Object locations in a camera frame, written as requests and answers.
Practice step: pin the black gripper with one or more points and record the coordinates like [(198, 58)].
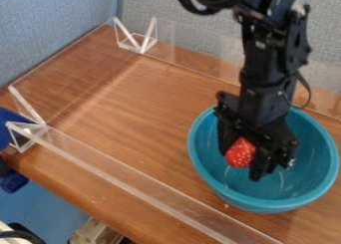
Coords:
[(273, 138)]

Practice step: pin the red strawberry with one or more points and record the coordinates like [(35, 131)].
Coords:
[(240, 154)]

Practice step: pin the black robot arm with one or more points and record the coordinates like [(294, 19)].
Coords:
[(276, 50)]

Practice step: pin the blue plastic bowl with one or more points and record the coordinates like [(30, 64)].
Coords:
[(288, 188)]

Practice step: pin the clear acrylic back barrier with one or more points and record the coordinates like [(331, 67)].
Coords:
[(214, 54)]

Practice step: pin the clear acrylic barrier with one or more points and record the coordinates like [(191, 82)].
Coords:
[(142, 207), (63, 79), (214, 54)]

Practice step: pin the grey box under table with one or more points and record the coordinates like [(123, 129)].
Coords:
[(94, 232)]

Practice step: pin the clear acrylic front barrier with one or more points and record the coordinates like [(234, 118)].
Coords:
[(142, 207)]

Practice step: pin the clear acrylic left barrier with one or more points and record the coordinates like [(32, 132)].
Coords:
[(63, 79)]

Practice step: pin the blue clamp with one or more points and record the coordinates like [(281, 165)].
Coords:
[(12, 180)]

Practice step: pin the white black object below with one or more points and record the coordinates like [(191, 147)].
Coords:
[(14, 233)]

